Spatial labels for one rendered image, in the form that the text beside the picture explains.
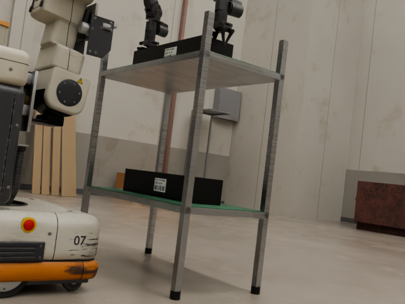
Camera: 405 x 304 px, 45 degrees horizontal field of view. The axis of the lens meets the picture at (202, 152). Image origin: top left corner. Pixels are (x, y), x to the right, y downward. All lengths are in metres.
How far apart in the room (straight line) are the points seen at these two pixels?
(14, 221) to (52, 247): 0.16
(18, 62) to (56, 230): 0.58
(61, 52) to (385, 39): 7.51
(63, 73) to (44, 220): 0.58
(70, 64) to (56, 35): 0.13
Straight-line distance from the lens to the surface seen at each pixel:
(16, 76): 1.74
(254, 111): 8.73
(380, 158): 8.58
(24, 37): 7.19
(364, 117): 8.87
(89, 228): 1.82
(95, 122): 2.61
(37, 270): 1.77
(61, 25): 2.05
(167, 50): 2.33
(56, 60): 1.98
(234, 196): 8.83
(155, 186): 2.29
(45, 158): 6.77
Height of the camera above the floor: 0.46
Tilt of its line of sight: 3 degrees up
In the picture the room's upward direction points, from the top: 7 degrees clockwise
